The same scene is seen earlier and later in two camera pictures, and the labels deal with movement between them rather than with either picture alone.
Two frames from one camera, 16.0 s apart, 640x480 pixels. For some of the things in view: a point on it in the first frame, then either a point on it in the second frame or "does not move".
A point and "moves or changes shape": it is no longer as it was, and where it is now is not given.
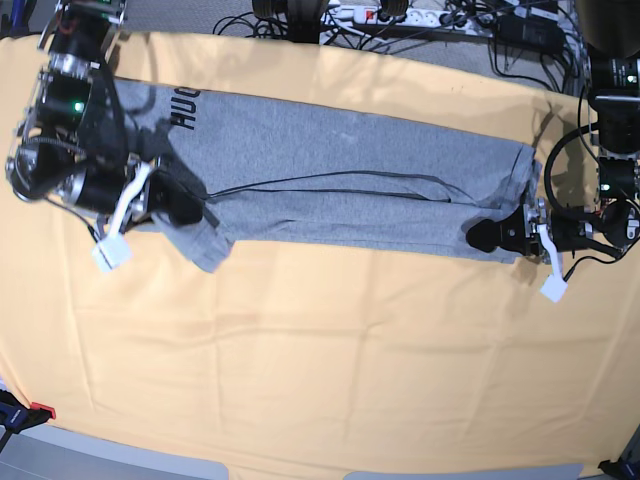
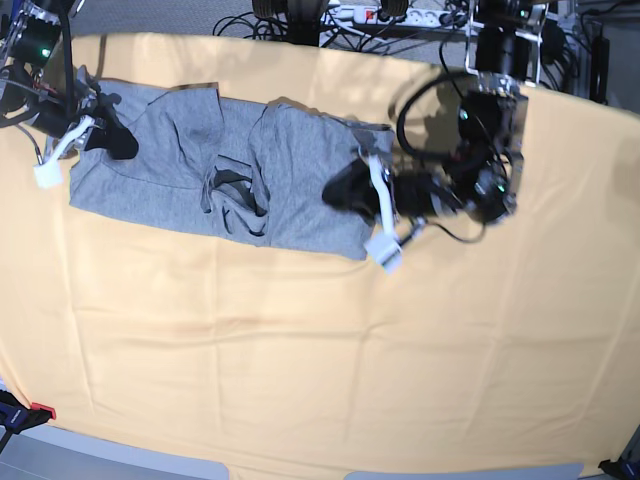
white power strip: (413, 18) does not move
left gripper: (103, 184) -> (107, 128)
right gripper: (568, 231) -> (419, 194)
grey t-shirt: (285, 170) moves or changes shape
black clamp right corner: (627, 467) does not move
